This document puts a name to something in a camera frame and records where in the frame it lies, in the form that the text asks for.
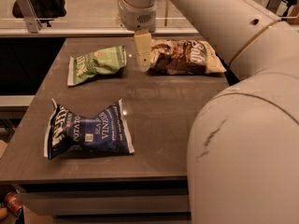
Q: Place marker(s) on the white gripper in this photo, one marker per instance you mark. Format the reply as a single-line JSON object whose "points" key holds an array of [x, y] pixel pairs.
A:
{"points": [[136, 16]]}

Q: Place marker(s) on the green jalapeno chip bag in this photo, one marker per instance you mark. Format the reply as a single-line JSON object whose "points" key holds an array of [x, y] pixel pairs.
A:
{"points": [[105, 62]]}

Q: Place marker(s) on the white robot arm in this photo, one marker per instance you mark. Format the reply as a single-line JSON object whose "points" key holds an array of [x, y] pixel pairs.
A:
{"points": [[243, 151]]}

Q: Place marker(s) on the brown sea salt chip bag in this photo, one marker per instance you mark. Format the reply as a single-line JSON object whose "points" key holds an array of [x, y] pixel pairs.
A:
{"points": [[184, 57]]}

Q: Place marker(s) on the blue salt vinegar chip bag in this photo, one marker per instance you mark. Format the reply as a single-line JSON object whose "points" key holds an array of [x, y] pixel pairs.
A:
{"points": [[107, 132]]}

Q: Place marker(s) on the glass barrier panel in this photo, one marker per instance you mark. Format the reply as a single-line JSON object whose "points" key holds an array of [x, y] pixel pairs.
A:
{"points": [[94, 14]]}

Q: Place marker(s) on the black office chair left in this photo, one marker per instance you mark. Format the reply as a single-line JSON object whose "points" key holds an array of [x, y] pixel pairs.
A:
{"points": [[48, 10]]}

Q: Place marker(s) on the grey table with drawers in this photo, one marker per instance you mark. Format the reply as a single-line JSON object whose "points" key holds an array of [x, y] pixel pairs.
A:
{"points": [[159, 111]]}

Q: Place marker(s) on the red can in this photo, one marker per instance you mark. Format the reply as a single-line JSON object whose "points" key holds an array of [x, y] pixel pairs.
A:
{"points": [[12, 203]]}

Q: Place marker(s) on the left metal glass bracket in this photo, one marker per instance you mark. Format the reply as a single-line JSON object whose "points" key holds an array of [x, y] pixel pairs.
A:
{"points": [[32, 22]]}

